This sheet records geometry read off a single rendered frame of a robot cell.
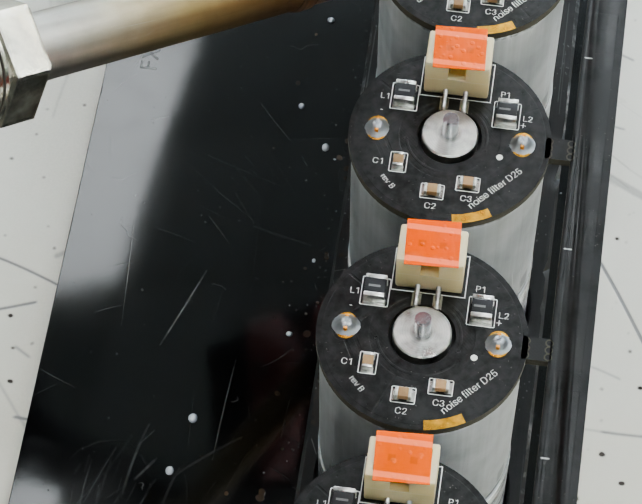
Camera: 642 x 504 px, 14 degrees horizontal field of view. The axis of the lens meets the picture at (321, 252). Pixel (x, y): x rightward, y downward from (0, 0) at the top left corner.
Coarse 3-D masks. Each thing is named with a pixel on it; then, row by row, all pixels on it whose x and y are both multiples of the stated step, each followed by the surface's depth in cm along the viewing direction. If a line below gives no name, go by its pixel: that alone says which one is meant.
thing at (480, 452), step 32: (448, 320) 30; (416, 352) 30; (448, 352) 30; (320, 384) 31; (320, 416) 31; (352, 416) 30; (512, 416) 31; (320, 448) 32; (352, 448) 31; (448, 448) 30; (480, 448) 30; (480, 480) 31
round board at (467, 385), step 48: (336, 288) 30; (384, 288) 30; (480, 288) 30; (336, 336) 30; (384, 336) 30; (480, 336) 30; (336, 384) 30; (384, 384) 30; (432, 384) 30; (480, 384) 30; (432, 432) 29
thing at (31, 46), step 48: (0, 0) 29; (96, 0) 29; (144, 0) 30; (192, 0) 30; (240, 0) 31; (288, 0) 31; (0, 48) 28; (48, 48) 29; (96, 48) 29; (144, 48) 30; (0, 96) 28
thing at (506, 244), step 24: (432, 120) 31; (432, 144) 31; (456, 144) 31; (480, 144) 31; (360, 192) 32; (360, 216) 32; (384, 216) 31; (504, 216) 31; (528, 216) 32; (360, 240) 33; (384, 240) 32; (480, 240) 31; (504, 240) 32; (528, 240) 32; (504, 264) 32; (528, 264) 33; (528, 288) 34
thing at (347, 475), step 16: (336, 464) 29; (352, 464) 29; (320, 480) 29; (336, 480) 29; (352, 480) 29; (448, 480) 29; (464, 480) 29; (304, 496) 29; (320, 496) 29; (336, 496) 29; (352, 496) 29; (448, 496) 29; (464, 496) 29; (480, 496) 29
